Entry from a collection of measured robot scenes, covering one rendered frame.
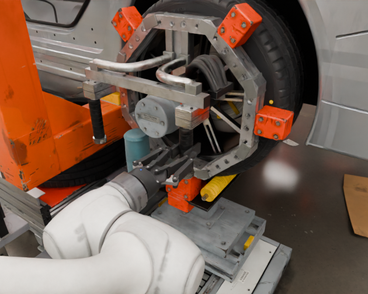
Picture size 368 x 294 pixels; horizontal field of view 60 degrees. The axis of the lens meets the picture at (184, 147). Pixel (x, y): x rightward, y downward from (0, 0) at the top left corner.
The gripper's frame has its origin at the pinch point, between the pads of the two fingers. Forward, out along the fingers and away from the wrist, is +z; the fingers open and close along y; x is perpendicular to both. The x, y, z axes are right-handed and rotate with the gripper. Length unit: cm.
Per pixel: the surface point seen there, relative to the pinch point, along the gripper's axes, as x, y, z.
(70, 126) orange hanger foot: -15, -62, 9
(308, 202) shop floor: -83, 18, 106
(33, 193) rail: -44, -75, -7
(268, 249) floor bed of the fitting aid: -75, 14, 50
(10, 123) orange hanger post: -3, -60, -14
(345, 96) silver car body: 10.1, 30.1, 35.8
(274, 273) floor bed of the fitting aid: -75, 21, 39
